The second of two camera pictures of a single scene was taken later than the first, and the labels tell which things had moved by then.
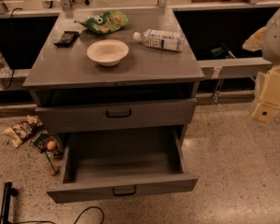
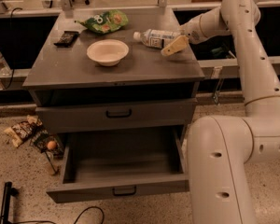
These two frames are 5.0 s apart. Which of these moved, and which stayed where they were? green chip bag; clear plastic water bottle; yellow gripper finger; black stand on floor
Moved: yellow gripper finger
Stayed: clear plastic water bottle; black stand on floor; green chip bag
